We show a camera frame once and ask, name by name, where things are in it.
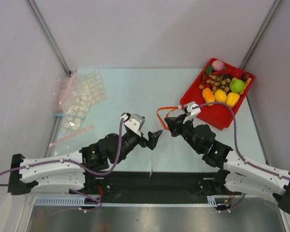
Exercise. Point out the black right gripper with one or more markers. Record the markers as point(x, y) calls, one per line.
point(177, 126)

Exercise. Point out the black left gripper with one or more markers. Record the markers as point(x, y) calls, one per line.
point(152, 137)

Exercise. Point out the orange yellow mango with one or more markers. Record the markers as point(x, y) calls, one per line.
point(208, 96)

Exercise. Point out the clear zip bag orange zipper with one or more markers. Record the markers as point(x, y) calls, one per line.
point(162, 144)

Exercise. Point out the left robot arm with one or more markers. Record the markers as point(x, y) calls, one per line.
point(76, 170)

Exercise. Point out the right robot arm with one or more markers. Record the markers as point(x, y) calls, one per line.
point(237, 173)

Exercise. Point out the bag of white slices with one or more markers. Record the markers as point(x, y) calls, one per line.
point(83, 90)

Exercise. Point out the pink zipper empty bag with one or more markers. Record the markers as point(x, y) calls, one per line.
point(61, 139)

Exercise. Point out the yellow lemon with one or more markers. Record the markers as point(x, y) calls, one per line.
point(220, 96)

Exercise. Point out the red lychee cluster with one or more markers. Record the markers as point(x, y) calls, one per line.
point(205, 81)

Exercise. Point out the yellow bell pepper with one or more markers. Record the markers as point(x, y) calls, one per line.
point(232, 99)

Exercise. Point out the purple onion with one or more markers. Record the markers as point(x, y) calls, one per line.
point(217, 65)

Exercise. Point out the green apple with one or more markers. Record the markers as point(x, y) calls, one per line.
point(237, 86)

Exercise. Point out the red chili pepper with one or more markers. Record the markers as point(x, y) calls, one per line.
point(222, 72)

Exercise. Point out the red apple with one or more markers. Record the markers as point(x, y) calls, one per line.
point(236, 73)

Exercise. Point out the dark plum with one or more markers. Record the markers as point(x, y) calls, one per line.
point(246, 76)

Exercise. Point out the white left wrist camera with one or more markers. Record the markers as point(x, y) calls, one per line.
point(133, 122)

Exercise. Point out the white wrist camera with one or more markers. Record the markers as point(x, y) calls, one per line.
point(191, 111)
point(133, 122)

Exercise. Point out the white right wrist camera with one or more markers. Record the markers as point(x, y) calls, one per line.
point(191, 111)

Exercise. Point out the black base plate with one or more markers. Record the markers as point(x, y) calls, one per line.
point(161, 188)

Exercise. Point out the right aluminium frame post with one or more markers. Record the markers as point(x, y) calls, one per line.
point(261, 32)

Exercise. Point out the aluminium frame post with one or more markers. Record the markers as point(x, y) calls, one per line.
point(33, 7)
point(261, 32)

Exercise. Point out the left aluminium frame post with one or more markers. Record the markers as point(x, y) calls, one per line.
point(33, 7)

